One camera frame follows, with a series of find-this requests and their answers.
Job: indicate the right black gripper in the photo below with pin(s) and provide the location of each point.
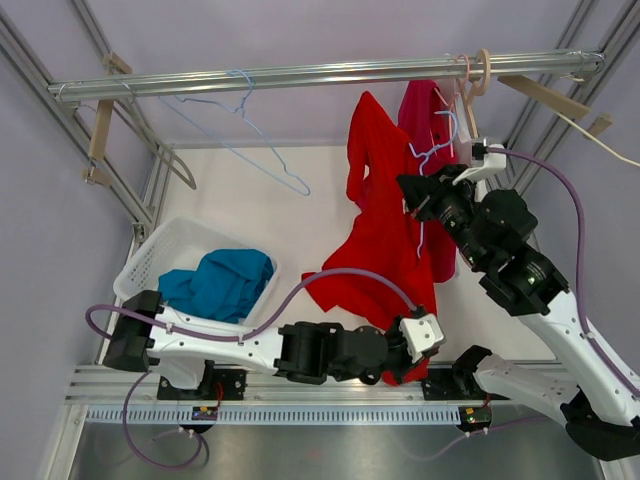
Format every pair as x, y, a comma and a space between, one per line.
418, 189

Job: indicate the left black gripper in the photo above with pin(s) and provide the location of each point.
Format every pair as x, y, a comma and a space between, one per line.
406, 364

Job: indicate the magenta t shirt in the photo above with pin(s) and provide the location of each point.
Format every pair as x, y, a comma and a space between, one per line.
427, 117

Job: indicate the red t shirt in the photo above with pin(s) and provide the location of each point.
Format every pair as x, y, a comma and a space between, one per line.
384, 237

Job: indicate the pink wire hanger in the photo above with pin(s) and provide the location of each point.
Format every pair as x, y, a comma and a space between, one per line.
451, 98

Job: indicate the blue t shirt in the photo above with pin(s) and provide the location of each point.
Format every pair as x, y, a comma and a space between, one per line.
225, 286

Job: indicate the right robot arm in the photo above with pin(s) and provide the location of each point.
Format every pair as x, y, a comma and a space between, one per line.
599, 407

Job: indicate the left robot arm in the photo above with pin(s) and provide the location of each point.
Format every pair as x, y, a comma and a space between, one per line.
127, 348

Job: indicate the white t shirt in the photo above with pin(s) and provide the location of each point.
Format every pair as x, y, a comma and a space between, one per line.
464, 95

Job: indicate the beige wooden hanger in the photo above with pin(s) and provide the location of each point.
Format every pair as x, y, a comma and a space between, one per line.
470, 88

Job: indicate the right beige clip hanger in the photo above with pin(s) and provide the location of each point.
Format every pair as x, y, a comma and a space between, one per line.
566, 109

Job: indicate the beige clip hanger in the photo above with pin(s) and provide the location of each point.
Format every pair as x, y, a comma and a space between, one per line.
566, 109
99, 136

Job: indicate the grey plastic hanger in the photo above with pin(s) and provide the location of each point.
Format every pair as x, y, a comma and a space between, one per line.
126, 111

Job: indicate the left beige clip hanger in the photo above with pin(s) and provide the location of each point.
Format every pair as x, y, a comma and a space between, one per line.
99, 136

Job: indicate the white plastic laundry basket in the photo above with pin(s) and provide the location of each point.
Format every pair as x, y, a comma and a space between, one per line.
180, 243

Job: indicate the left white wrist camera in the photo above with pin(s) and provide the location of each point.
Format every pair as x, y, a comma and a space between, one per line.
422, 333

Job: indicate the silver clothes rail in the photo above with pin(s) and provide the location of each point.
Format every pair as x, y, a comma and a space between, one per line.
477, 68

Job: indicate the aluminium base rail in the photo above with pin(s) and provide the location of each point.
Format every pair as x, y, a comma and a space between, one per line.
98, 385

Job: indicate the white slotted cable duct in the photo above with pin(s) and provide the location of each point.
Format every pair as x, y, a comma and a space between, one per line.
274, 415

